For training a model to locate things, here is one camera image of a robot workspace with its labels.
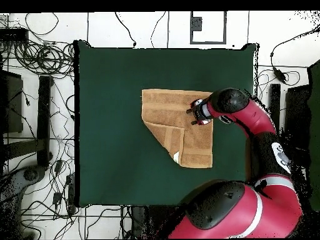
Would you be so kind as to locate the black T-shaped stand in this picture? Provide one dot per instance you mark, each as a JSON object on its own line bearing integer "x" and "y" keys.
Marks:
{"x": 44, "y": 120}
{"x": 275, "y": 100}

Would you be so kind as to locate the black power adapter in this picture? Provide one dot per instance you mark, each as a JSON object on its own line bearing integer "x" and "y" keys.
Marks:
{"x": 58, "y": 166}
{"x": 57, "y": 197}

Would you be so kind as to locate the black electronics box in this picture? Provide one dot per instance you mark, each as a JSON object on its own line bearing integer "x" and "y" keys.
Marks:
{"x": 13, "y": 35}

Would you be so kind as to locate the small grey box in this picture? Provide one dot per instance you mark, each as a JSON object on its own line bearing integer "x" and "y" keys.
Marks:
{"x": 197, "y": 23}

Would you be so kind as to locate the dark green table cloth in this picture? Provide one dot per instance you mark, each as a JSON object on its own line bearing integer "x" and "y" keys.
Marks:
{"x": 112, "y": 162}

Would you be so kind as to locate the black flat panel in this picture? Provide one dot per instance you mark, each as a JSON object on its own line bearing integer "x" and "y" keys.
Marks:
{"x": 11, "y": 105}
{"x": 297, "y": 112}

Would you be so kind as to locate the tan terry towel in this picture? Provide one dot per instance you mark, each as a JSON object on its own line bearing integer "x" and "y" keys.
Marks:
{"x": 162, "y": 107}

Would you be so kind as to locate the dark tripod base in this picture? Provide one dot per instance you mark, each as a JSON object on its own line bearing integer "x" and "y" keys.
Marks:
{"x": 30, "y": 175}

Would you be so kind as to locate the grey rectangular frame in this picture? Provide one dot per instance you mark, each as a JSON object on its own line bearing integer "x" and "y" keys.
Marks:
{"x": 191, "y": 35}

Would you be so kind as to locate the dark green fabric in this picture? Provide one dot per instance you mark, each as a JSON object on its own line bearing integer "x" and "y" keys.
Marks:
{"x": 315, "y": 112}

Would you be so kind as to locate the black stand behind table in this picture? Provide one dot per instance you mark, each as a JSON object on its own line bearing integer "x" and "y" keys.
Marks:
{"x": 140, "y": 220}

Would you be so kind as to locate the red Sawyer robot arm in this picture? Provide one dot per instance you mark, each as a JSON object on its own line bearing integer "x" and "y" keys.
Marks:
{"x": 250, "y": 212}

